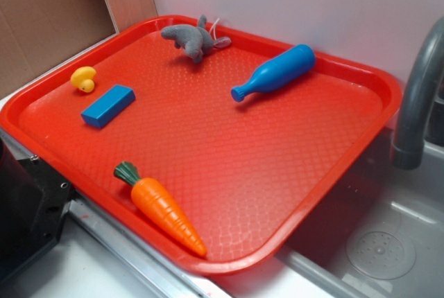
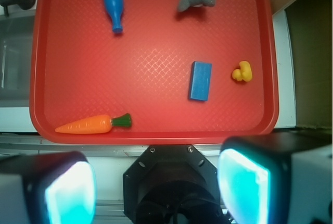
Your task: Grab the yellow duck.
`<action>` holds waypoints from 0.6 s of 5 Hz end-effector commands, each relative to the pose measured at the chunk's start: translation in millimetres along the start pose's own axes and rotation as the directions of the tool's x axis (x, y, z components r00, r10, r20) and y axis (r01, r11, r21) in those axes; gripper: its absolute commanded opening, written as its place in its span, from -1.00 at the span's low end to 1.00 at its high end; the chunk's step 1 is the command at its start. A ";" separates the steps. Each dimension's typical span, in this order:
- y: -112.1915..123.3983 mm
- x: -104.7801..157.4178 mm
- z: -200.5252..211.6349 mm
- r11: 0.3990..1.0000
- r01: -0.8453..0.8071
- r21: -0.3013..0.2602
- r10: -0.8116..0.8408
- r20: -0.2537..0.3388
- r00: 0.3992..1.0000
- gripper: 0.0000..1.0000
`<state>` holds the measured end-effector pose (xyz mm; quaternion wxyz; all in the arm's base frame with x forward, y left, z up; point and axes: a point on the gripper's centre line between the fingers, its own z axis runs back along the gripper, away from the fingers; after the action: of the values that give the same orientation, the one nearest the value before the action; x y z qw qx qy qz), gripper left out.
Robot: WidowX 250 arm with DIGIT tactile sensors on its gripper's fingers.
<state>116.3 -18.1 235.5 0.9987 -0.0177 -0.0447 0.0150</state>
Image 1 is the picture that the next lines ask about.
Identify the yellow rubber duck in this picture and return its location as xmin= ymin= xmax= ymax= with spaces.
xmin=70 ymin=67 xmax=96 ymax=94

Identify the red plastic tray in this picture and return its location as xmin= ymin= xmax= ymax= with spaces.
xmin=1 ymin=16 xmax=402 ymax=275

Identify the grey plush mouse toy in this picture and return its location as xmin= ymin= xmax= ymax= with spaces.
xmin=160 ymin=15 xmax=232 ymax=64

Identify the orange plastic carrot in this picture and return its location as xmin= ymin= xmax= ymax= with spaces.
xmin=114 ymin=161 xmax=207 ymax=257

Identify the blue plastic bottle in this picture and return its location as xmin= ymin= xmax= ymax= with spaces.
xmin=230 ymin=44 xmax=316 ymax=103

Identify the blue rectangular block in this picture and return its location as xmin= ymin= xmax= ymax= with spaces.
xmin=80 ymin=85 xmax=136 ymax=128

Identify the grey toy faucet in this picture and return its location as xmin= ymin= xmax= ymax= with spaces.
xmin=390 ymin=18 xmax=443 ymax=170

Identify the grey toy sink basin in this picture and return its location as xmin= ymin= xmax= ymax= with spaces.
xmin=278 ymin=130 xmax=443 ymax=297

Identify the brown cardboard panel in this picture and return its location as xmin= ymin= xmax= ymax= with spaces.
xmin=1 ymin=0 xmax=157 ymax=98

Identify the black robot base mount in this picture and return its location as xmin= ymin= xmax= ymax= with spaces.
xmin=1 ymin=142 xmax=72 ymax=285

